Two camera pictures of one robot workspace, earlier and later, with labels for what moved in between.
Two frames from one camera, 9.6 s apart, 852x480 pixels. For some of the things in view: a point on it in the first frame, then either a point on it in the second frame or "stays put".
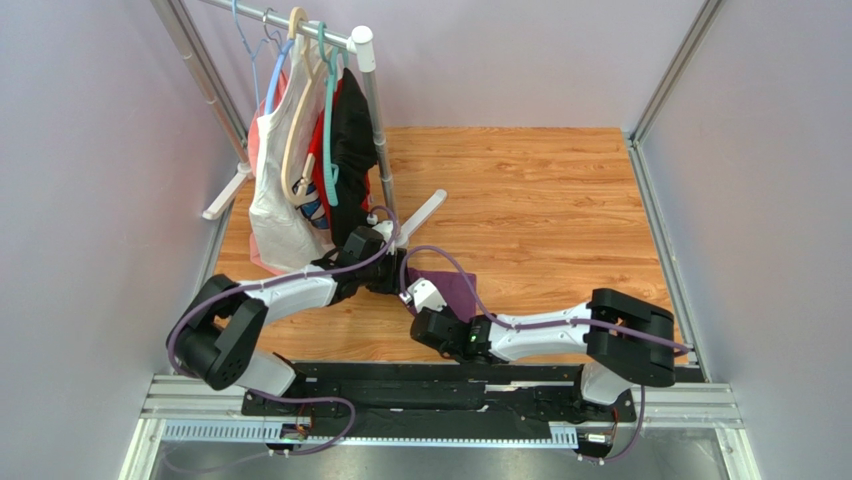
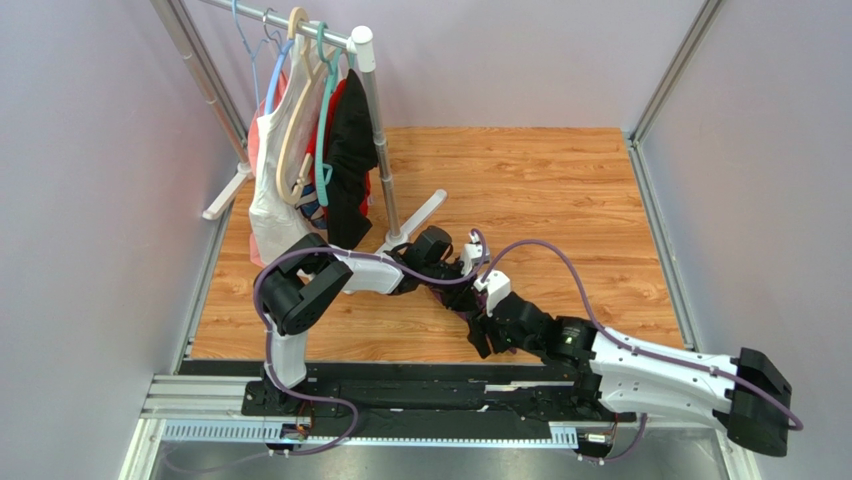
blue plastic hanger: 271,88 stays put
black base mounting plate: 464,394 stays put
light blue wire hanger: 251,51 stays put
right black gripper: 426,323 → 482,326
